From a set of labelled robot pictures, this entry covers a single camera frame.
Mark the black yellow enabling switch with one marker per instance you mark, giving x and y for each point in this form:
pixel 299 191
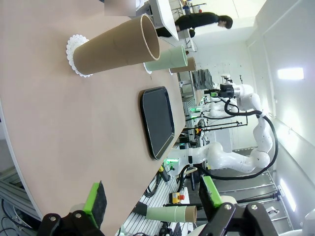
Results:
pixel 165 175

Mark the brown tumbler cup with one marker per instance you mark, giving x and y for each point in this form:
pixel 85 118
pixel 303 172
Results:
pixel 190 214
pixel 115 46
pixel 184 67

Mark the person in black coat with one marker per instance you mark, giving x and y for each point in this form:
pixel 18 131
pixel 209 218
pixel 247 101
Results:
pixel 197 20

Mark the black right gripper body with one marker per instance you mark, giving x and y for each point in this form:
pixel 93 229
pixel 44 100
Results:
pixel 226 91

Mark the yellow emergency stop box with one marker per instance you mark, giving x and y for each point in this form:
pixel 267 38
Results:
pixel 176 197

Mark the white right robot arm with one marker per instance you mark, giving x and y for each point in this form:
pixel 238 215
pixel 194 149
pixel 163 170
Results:
pixel 236 159

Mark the white side table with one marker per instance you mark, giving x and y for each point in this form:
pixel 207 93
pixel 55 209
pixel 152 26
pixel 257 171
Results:
pixel 167 17

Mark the black serving tray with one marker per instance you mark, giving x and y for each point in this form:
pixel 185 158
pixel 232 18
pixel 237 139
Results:
pixel 157 118

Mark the pale green tumbler cup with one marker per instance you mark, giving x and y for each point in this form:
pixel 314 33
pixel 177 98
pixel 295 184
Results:
pixel 160 213
pixel 180 213
pixel 172 59

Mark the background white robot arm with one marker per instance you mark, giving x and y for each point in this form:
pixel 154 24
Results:
pixel 214 110

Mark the grey folded hanging fabric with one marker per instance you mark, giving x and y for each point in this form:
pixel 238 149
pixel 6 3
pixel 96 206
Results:
pixel 201 79

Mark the long strip light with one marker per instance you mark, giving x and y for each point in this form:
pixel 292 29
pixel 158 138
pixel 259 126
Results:
pixel 288 194

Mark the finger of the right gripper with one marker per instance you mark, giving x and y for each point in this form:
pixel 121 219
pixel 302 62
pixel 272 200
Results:
pixel 212 91
pixel 214 95

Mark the rectangular ceiling light panel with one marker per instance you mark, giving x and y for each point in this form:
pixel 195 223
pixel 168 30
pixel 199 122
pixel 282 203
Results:
pixel 290 73

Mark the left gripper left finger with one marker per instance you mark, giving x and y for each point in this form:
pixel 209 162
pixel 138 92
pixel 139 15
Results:
pixel 97 204

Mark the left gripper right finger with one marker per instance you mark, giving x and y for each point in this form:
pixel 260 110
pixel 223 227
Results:
pixel 208 194

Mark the aluminium table frame rail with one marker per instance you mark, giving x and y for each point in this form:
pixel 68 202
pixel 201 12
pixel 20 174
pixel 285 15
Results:
pixel 14 196

